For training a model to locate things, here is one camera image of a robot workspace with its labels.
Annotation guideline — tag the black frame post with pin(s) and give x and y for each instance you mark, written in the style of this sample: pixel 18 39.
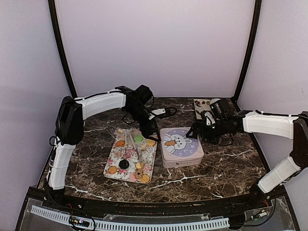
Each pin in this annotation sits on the black frame post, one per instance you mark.
pixel 60 47
pixel 249 49

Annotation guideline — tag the black chocolate sandwich cookie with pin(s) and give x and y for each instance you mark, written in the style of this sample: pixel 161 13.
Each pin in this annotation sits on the black chocolate sandwich cookie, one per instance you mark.
pixel 124 164

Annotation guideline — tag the white cable duct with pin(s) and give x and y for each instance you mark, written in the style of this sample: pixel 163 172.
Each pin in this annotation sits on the white cable duct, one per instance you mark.
pixel 130 223

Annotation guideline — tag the pink round cookie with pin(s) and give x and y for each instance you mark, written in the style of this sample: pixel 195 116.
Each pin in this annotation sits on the pink round cookie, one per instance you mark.
pixel 132 177

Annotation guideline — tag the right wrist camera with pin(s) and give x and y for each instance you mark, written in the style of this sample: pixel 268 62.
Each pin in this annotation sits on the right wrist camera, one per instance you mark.
pixel 208 116

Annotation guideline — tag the orange chip cookie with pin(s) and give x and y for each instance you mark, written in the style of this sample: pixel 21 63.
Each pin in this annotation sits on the orange chip cookie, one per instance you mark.
pixel 120 143

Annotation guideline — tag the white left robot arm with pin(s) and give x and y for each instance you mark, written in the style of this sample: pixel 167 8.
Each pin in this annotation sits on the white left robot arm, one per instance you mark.
pixel 73 112

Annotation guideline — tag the floral cookie tray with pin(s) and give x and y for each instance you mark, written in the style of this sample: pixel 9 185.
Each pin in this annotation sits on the floral cookie tray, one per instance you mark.
pixel 148 153

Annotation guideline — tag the compartment cookie box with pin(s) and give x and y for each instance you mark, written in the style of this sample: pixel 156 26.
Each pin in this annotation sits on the compartment cookie box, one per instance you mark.
pixel 172 161

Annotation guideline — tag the left black frame post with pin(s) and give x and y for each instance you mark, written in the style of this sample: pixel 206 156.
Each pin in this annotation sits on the left black frame post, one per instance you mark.
pixel 60 47

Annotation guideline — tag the floral square coaster plate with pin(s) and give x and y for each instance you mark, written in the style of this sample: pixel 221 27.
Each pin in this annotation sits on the floral square coaster plate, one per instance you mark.
pixel 201 105

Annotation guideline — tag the right black frame post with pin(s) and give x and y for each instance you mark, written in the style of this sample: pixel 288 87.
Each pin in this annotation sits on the right black frame post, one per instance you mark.
pixel 249 49

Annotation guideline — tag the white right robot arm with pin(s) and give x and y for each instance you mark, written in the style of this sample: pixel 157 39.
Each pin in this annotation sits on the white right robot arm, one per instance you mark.
pixel 289 126

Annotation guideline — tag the brown flower cookie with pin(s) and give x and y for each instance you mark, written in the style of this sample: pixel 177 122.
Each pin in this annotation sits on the brown flower cookie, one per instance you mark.
pixel 138 174

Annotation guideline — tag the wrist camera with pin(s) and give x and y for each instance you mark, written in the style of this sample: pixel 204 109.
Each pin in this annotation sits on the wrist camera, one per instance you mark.
pixel 208 116
pixel 162 112

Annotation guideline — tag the metal tongs white handle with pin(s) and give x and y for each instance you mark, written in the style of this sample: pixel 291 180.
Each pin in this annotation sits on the metal tongs white handle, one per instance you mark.
pixel 128 132

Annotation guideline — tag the green round cookie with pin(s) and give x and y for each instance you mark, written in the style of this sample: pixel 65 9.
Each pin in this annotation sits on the green round cookie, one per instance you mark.
pixel 138 138

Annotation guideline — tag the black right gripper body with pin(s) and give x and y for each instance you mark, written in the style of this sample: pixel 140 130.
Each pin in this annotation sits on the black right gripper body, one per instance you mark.
pixel 211 134

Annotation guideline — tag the clear box lid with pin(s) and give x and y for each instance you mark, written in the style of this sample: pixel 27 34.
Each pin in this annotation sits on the clear box lid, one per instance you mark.
pixel 176 146

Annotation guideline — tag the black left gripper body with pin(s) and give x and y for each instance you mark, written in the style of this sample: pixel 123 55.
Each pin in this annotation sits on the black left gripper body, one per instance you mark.
pixel 143 127

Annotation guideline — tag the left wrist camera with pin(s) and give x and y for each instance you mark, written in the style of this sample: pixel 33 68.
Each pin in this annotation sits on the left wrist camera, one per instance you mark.
pixel 162 112

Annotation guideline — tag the round biscuit tray top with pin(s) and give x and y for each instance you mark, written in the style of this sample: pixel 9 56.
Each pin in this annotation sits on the round biscuit tray top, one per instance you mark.
pixel 150 142

